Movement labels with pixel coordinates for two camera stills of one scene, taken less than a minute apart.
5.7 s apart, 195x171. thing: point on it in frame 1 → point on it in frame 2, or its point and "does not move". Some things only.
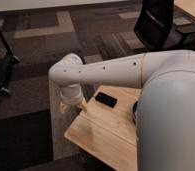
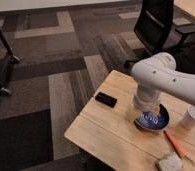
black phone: [106, 99] does not move
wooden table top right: [194, 8] does not move
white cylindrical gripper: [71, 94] → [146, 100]
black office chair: [155, 29] does not move
